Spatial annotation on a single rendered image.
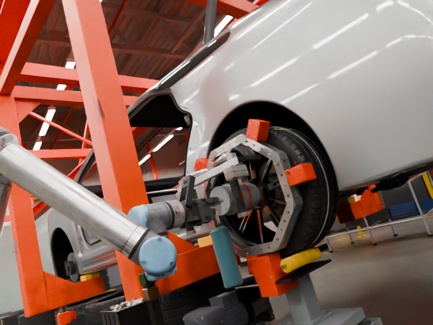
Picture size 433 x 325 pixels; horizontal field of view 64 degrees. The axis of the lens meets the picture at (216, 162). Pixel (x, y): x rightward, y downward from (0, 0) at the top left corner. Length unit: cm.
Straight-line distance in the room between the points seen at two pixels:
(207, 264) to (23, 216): 212
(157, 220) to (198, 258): 91
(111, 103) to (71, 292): 216
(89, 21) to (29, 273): 225
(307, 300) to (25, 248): 258
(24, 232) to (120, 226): 272
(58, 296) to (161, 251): 277
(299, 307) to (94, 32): 179
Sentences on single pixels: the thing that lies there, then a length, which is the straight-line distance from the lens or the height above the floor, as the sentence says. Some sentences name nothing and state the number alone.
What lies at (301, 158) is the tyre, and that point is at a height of 92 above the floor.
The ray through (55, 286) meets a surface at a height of 70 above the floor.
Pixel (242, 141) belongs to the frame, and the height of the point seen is 108.
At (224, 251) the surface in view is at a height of 64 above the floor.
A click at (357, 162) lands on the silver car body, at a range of 145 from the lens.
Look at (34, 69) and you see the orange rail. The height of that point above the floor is 332.
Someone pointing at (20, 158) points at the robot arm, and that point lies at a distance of 99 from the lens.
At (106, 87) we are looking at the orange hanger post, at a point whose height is 163.
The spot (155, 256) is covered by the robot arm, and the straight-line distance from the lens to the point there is 88.
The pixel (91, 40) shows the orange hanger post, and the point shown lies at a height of 191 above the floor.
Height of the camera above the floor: 69
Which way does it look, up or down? 12 degrees up
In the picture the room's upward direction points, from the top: 16 degrees counter-clockwise
